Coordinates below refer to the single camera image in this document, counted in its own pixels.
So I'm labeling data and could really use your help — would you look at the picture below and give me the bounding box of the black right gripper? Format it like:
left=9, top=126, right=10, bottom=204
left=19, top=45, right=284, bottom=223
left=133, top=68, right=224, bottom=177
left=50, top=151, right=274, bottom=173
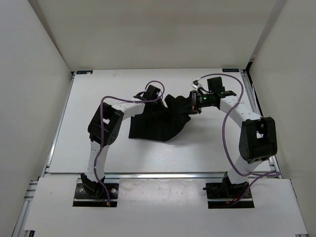
left=178, top=90, right=213, bottom=115

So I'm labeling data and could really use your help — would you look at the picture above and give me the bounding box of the black pleated skirt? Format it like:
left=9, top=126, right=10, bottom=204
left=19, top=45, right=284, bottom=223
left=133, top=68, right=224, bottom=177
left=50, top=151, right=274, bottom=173
left=128, top=94, right=191, bottom=142

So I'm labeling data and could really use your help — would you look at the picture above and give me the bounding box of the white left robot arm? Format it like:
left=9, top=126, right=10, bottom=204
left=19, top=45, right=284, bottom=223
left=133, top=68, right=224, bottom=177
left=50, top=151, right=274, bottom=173
left=80, top=80, right=165, bottom=201

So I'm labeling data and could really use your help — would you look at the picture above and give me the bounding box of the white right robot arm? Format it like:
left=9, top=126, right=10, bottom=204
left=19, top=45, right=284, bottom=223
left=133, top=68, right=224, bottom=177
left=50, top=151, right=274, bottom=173
left=190, top=74, right=277, bottom=198

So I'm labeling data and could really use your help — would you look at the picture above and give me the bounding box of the right blue corner sticker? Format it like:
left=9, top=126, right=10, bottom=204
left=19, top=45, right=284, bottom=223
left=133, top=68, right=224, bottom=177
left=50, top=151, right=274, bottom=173
left=222, top=68, right=239, bottom=73

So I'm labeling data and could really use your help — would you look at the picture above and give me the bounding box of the white front cover board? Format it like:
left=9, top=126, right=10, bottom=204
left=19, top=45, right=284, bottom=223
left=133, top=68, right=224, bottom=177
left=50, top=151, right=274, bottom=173
left=25, top=177, right=307, bottom=237

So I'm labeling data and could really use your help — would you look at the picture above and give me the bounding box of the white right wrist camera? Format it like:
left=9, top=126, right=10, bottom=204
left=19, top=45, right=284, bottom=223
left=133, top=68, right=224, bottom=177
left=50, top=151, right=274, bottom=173
left=192, top=79, right=203, bottom=93

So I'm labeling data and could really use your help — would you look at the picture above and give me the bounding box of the aluminium table edge rail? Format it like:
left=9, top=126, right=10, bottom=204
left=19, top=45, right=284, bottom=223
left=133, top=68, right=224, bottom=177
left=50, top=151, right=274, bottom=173
left=105, top=172, right=225, bottom=179

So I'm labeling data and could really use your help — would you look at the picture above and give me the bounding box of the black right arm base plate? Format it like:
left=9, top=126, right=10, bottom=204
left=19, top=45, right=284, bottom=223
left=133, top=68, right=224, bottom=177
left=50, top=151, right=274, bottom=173
left=203, top=182, right=255, bottom=209

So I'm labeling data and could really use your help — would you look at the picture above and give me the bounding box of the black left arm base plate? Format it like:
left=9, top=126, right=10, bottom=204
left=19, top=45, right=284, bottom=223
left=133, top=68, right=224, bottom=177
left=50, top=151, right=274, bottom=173
left=73, top=181, right=119, bottom=208

